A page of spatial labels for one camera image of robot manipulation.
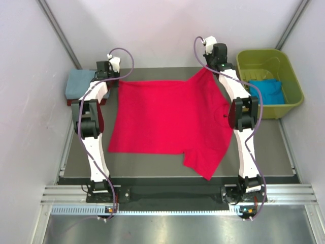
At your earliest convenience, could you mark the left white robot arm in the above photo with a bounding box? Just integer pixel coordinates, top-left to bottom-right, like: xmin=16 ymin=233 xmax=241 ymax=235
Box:
xmin=71 ymin=55 xmax=121 ymax=204

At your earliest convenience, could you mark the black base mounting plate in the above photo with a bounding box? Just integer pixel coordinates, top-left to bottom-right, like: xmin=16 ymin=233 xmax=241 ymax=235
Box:
xmin=85 ymin=185 xmax=267 ymax=204

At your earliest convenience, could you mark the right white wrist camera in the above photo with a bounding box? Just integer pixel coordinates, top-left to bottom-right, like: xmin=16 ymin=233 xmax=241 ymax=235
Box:
xmin=202 ymin=36 xmax=217 ymax=54

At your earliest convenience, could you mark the blue t shirt in bin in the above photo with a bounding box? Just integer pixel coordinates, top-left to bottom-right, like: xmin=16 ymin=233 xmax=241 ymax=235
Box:
xmin=249 ymin=79 xmax=285 ymax=105

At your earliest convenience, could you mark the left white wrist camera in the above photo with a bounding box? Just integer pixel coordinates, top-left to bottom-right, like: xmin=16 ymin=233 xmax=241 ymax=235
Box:
xmin=107 ymin=54 xmax=121 ymax=77

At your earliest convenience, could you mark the folded light blue t shirt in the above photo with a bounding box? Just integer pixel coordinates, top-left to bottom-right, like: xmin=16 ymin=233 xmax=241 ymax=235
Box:
xmin=65 ymin=69 xmax=95 ymax=101

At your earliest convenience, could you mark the folded dark red t shirt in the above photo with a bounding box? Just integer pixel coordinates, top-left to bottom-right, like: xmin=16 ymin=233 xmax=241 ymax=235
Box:
xmin=67 ymin=98 xmax=109 ymax=107

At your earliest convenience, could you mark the aluminium frame rail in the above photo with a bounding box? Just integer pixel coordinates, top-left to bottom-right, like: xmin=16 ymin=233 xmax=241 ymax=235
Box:
xmin=41 ymin=184 xmax=317 ymax=205

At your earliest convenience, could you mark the slotted grey cable duct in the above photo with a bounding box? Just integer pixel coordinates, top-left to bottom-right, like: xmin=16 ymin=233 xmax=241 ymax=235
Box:
xmin=51 ymin=205 xmax=253 ymax=217

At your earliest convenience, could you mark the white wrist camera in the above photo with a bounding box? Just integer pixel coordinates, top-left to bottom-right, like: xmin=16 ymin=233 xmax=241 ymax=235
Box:
xmin=107 ymin=54 xmax=121 ymax=77
xmin=202 ymin=36 xmax=217 ymax=54

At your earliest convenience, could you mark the green plastic bin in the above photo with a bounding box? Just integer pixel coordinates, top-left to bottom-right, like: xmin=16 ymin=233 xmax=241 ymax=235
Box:
xmin=236 ymin=49 xmax=304 ymax=119

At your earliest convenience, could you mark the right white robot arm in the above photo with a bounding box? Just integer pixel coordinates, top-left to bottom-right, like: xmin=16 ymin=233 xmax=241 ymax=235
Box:
xmin=203 ymin=37 xmax=262 ymax=205

